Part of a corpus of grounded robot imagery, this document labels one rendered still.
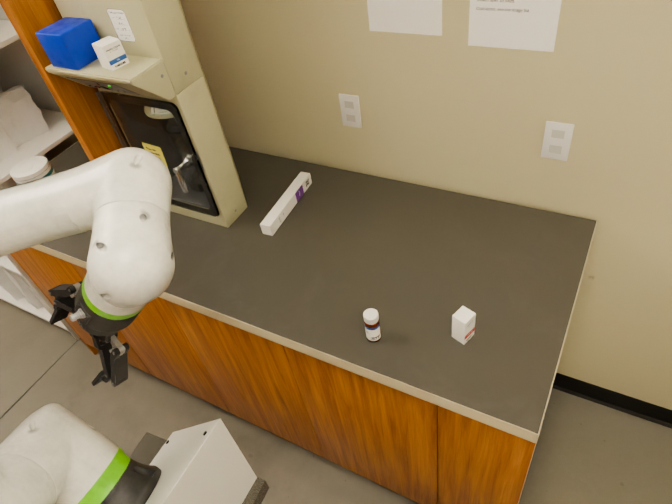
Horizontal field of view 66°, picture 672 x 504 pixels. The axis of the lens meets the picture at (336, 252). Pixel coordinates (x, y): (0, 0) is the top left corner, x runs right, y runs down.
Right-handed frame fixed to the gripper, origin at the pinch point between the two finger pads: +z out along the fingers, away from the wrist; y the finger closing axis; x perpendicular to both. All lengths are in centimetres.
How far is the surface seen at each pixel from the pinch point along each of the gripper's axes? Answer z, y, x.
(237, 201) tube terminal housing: 29, -23, 74
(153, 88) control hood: -3, -48, 47
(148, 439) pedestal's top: 26.4, 21.3, 9.4
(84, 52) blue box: 4, -66, 42
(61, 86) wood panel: 24, -72, 43
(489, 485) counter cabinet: 5, 87, 68
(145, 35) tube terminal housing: -10, -58, 49
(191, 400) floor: 130, 21, 68
